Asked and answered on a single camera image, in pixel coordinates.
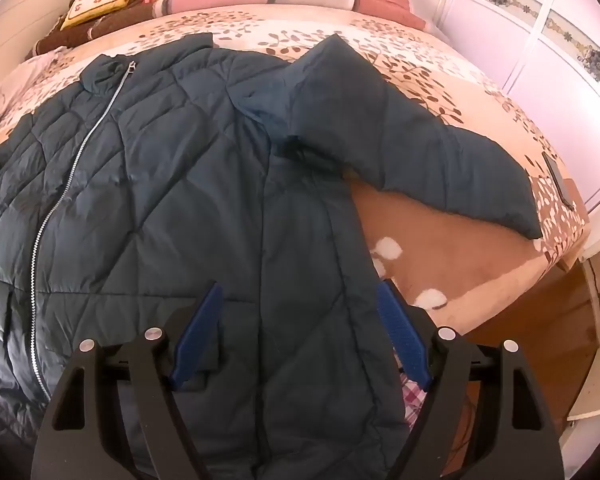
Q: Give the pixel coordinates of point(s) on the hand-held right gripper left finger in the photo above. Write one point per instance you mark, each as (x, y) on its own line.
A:
(197, 335)

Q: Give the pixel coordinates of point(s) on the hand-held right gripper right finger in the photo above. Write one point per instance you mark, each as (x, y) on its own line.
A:
(405, 340)

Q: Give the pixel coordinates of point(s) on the dark teal quilted jacket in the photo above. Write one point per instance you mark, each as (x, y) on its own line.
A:
(180, 185)

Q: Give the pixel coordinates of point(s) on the dark smartphone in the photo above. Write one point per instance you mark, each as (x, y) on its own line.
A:
(557, 177)

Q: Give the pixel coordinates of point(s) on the white wardrobe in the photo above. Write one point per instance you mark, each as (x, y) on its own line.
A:
(530, 60)

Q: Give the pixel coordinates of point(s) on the floral bed sheet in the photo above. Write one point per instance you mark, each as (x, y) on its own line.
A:
(280, 25)

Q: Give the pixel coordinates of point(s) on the brown blanket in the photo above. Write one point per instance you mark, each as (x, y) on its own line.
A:
(75, 35)

